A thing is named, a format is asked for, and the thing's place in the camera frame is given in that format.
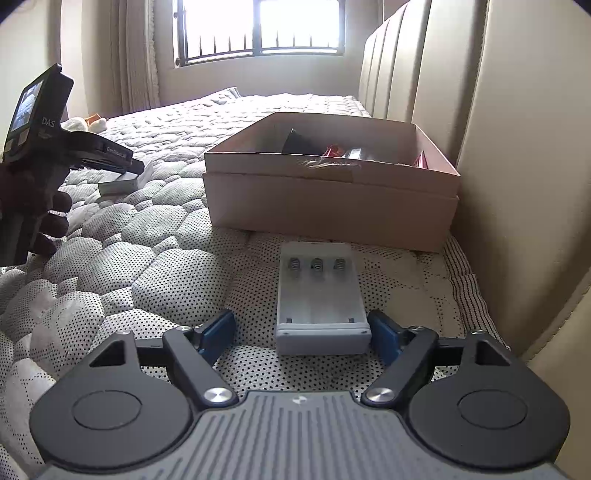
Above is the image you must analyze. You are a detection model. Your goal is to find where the clear plastic bag in box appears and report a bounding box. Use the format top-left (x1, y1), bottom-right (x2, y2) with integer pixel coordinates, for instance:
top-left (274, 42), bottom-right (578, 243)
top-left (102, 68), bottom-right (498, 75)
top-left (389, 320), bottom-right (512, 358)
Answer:
top-left (344, 147), bottom-right (375, 161)

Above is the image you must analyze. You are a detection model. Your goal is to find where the white flat box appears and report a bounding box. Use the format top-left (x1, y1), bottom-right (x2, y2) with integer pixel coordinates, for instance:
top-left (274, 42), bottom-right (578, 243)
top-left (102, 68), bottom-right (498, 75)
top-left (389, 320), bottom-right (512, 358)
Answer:
top-left (98, 162), bottom-right (153, 196)

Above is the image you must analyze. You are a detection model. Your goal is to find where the beige curtain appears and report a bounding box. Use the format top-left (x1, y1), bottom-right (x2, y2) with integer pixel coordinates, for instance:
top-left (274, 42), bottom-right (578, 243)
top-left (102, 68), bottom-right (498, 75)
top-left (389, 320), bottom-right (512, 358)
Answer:
top-left (111, 0), bottom-right (160, 114)

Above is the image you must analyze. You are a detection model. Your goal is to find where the red blue toothpaste tube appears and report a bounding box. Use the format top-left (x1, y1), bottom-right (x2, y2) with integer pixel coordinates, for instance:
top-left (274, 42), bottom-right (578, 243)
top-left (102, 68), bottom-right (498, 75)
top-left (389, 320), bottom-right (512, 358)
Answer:
top-left (413, 151), bottom-right (429, 169)

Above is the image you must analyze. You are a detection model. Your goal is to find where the window with dark bars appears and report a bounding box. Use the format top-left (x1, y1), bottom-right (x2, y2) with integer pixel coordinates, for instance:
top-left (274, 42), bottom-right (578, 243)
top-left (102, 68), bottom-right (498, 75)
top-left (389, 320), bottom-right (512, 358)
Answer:
top-left (172, 0), bottom-right (346, 68)

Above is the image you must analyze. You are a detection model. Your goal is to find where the white battery charger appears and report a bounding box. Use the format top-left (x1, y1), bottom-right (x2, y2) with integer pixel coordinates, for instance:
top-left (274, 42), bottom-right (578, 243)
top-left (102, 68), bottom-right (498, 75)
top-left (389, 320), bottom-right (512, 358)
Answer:
top-left (276, 241), bottom-right (372, 356)

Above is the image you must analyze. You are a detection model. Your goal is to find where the white plush toy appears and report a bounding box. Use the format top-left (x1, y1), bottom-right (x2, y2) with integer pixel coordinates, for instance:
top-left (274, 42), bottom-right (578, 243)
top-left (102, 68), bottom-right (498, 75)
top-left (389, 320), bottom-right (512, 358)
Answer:
top-left (61, 114), bottom-right (107, 134)

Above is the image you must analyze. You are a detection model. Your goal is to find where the white quilted mattress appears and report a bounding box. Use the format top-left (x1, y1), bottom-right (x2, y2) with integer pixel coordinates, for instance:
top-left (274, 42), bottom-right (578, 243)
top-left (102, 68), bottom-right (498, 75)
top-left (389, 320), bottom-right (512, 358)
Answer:
top-left (0, 86), bottom-right (512, 462)

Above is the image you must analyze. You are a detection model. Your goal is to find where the dark gloved left hand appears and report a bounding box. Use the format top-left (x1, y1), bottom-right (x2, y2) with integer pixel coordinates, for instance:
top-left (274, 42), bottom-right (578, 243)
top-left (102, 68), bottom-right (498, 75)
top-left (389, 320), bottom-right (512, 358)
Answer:
top-left (1, 164), bottom-right (72, 258)

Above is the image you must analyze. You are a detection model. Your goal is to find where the brown cardboard box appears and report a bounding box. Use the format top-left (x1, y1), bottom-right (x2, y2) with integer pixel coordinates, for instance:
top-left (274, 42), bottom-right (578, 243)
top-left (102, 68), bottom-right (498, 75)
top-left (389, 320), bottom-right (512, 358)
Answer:
top-left (204, 112), bottom-right (461, 252)

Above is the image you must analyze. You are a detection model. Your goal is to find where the black object in box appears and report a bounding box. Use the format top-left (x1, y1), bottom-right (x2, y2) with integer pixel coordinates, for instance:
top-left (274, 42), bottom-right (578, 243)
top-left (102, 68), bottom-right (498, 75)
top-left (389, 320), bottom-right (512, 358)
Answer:
top-left (281, 128), bottom-right (327, 156)

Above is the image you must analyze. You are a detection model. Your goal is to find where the beige padded headboard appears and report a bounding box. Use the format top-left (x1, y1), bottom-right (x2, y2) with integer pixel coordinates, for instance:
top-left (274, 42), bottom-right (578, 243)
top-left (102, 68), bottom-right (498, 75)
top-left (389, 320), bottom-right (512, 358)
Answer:
top-left (358, 1), bottom-right (590, 479)

